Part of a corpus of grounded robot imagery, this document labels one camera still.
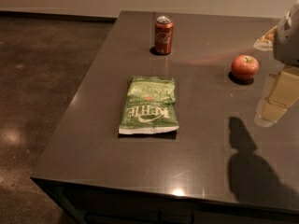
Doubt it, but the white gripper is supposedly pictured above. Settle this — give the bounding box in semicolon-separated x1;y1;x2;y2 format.
253;0;299;128

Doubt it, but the red apple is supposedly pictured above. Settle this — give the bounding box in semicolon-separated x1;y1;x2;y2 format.
231;55;259;81

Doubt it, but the red coke can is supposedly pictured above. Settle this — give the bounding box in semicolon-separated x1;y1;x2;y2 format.
154;16;174;55

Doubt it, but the green kettle chips bag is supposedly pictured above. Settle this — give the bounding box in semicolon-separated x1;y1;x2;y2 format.
119;76;179;135

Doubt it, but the dark cabinet base under table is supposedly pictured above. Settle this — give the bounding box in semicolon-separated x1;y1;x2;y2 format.
33;177;299;224

